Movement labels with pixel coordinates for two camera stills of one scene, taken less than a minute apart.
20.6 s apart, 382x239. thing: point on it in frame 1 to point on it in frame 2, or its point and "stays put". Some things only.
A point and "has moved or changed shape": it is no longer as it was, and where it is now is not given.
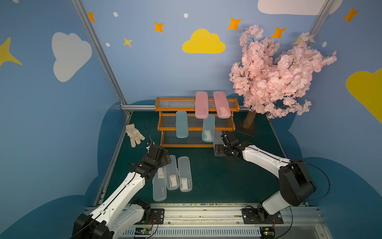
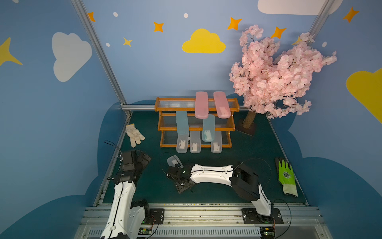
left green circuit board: (143, 231) stays put
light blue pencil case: (208, 133) stays put
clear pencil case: (159, 185) to (174, 160)
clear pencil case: (185, 179) has moved or changed shape
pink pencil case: (201, 105) stays put
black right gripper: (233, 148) to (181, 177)
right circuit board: (267, 232) stays put
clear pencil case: (172, 174) to (182, 143)
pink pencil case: (222, 107) stays put
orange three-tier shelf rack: (180, 128) stays put
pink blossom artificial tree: (269, 84) stays put
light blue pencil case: (181, 124) stays put
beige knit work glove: (135, 135) stays put
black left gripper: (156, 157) to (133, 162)
